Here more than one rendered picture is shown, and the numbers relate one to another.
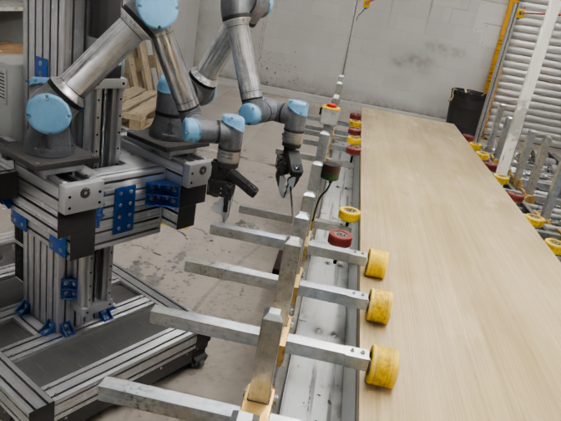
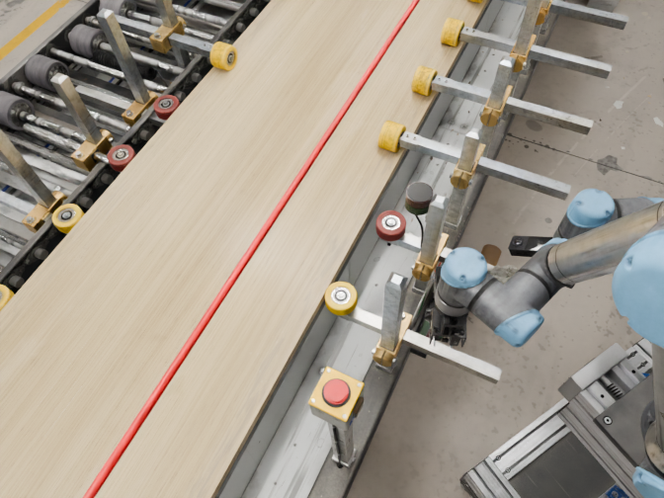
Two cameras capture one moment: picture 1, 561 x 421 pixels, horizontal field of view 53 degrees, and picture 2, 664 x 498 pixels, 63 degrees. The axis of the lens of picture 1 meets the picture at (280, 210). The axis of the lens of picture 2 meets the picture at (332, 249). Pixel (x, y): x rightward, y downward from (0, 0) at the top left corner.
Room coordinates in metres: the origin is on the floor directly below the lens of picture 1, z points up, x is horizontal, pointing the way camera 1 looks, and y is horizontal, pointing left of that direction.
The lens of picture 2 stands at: (2.54, 0.00, 2.10)
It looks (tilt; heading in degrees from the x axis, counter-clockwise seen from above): 58 degrees down; 206
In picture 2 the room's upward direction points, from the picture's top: 5 degrees counter-clockwise
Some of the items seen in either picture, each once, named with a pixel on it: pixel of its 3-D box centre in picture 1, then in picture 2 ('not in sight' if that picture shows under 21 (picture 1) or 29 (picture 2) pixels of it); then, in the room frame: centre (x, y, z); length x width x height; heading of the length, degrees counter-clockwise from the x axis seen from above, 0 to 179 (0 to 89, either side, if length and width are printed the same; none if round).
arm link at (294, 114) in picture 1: (295, 115); (462, 278); (2.02, 0.00, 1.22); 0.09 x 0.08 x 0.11; 65
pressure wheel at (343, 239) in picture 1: (337, 248); (389, 232); (1.75, -0.21, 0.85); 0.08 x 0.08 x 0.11
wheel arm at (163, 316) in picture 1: (266, 337); (527, 49); (1.01, -0.02, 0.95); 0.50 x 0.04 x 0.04; 86
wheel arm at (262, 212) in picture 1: (295, 219); (413, 340); (2.01, -0.06, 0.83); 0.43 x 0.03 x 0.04; 86
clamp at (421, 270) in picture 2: not in sight; (429, 255); (1.78, -0.09, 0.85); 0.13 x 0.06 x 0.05; 176
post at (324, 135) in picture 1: (313, 192); (390, 328); (2.05, -0.11, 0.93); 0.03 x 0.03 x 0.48; 86
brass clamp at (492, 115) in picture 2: (290, 281); (495, 105); (1.28, -0.05, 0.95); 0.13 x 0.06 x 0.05; 176
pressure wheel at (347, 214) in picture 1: (347, 222); (341, 304); (2.00, -0.26, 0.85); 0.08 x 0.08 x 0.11
